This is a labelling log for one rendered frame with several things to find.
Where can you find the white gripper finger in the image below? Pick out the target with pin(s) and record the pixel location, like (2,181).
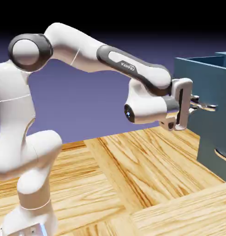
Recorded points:
(195,97)
(191,110)

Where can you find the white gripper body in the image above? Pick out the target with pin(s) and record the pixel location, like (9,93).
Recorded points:
(186,88)

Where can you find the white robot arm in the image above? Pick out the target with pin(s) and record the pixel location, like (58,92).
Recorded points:
(72,51)

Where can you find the blue open drawer front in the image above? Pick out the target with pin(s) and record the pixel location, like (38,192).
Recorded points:
(209,84)

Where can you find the blue painted cabinet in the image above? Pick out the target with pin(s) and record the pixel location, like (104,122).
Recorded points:
(212,129)

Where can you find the blue closed drawer front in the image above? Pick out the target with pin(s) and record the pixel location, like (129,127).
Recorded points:
(209,156)

